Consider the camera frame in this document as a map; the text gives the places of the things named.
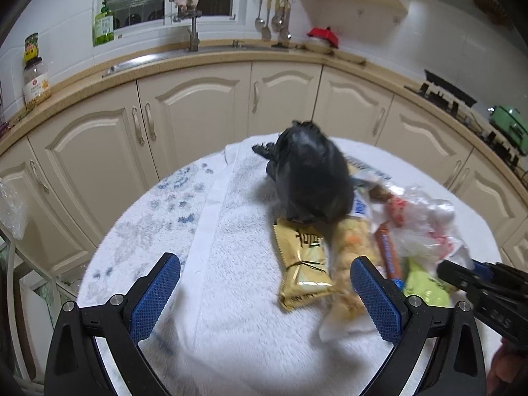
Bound green snack wrapper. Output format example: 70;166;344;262
404;258;451;308

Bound clear snack bag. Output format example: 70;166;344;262
318;155;393;342

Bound brown blue chocolate bar wrapper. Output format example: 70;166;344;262
374;222;405;290

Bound gold snack packet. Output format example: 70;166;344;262
273;217;333;311

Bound black trash bag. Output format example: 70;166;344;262
251;121;354;223

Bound clear plastic bag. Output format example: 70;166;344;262
369;181;474;275

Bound cream kitchen cabinets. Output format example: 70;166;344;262
1;60;527;274

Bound kitchen faucet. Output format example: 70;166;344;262
168;0;202;52

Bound right hand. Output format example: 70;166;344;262
486;338;527;395

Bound white towel table cover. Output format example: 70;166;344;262
76;133;502;396

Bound green electric cooker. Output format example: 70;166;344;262
488;106;528;155

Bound gas stove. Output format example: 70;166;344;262
405;70;527;173

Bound steel sink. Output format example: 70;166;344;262
102;39;288;78

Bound clear jar yellow contents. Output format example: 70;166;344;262
22;33;51;112

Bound green bottle on sill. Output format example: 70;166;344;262
93;1;115;46

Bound hanging utensils rack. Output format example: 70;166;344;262
254;0;298;47

